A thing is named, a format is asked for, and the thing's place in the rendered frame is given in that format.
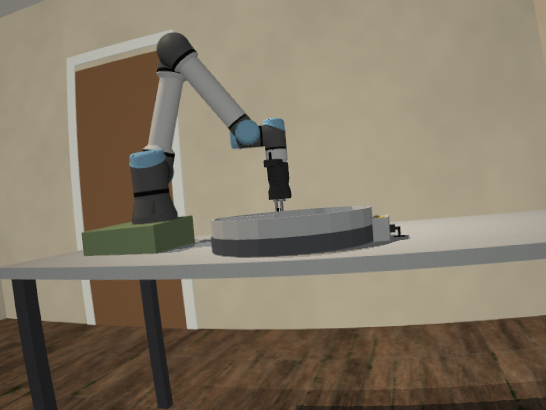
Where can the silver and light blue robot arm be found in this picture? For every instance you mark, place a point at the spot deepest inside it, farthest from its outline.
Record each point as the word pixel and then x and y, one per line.
pixel 151 170

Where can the grey round turntable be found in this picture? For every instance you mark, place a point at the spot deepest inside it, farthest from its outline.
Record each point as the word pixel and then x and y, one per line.
pixel 296 232

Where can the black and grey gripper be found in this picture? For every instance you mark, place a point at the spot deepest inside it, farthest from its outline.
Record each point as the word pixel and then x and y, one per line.
pixel 278 176

